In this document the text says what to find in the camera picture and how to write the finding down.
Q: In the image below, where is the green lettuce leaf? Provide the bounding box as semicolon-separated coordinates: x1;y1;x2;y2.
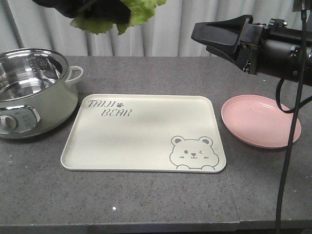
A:
71;0;166;35

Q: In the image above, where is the pale green electric cooking pot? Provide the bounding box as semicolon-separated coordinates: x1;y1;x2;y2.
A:
0;48;84;139

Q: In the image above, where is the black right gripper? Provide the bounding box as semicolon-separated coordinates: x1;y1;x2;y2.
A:
191;15;303;82

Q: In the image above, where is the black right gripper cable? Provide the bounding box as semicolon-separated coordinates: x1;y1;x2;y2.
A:
275;0;312;234

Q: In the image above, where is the pink round plate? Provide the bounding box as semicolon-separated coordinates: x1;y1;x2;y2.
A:
221;95;293;149

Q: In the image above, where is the cream bear serving tray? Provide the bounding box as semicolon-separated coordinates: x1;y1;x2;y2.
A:
60;94;227;173

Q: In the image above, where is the white pleated curtain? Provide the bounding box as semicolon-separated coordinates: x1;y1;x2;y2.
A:
0;0;301;57

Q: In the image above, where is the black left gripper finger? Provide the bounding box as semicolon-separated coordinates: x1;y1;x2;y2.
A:
33;0;95;19
84;1;131;23

